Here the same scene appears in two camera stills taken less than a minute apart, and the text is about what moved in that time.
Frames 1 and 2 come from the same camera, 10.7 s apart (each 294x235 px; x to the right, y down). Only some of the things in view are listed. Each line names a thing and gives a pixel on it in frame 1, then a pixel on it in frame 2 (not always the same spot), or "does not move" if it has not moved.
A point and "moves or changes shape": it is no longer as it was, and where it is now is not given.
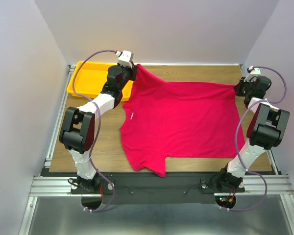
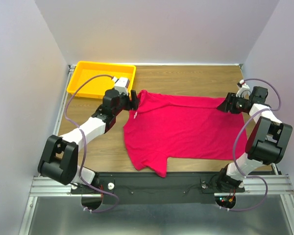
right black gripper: (237, 86) to (225, 105)
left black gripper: (133, 70) to (133, 105)
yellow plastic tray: (91, 79) does not move
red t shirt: (162, 119) moves or changes shape
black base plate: (146, 189) does not move
